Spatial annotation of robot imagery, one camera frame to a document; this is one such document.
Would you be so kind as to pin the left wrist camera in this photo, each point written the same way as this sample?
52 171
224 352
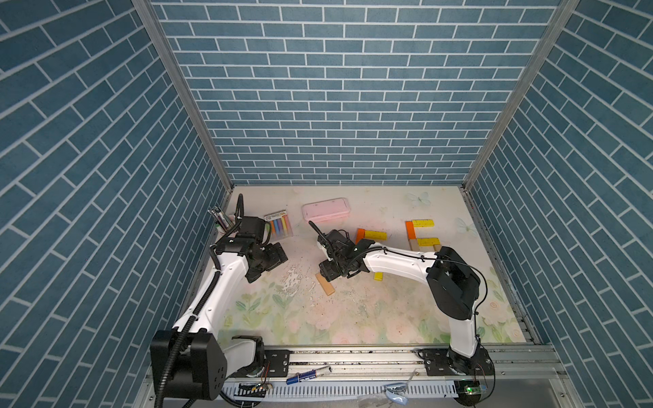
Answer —
255 229

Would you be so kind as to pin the aluminium front rail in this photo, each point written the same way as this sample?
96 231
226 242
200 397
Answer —
362 370

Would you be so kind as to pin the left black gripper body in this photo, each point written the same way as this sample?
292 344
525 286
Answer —
268 257

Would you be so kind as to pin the pens in cup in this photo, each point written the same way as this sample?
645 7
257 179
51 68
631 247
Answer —
220 218

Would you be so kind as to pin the orange block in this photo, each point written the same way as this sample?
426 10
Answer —
410 231

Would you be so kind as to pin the blue screwdriver on rail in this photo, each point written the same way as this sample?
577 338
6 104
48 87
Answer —
309 375

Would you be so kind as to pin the green lit circuit board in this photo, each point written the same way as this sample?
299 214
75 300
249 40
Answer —
469 393

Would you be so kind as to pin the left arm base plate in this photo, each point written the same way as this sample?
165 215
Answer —
275 364

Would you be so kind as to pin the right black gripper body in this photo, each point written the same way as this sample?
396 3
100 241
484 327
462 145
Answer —
334 268

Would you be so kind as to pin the orange block low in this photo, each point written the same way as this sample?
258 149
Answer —
360 235

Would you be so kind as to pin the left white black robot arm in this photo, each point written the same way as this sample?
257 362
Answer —
187 361

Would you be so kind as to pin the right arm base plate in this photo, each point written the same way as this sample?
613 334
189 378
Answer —
443 362

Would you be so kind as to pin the colourful marker box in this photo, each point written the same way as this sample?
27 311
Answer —
280 225

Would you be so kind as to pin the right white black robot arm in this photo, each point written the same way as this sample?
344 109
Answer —
454 284

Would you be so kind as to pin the pink pencil case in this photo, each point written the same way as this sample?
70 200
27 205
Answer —
327 210

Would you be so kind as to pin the clear plastic bag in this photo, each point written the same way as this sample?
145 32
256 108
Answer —
392 395

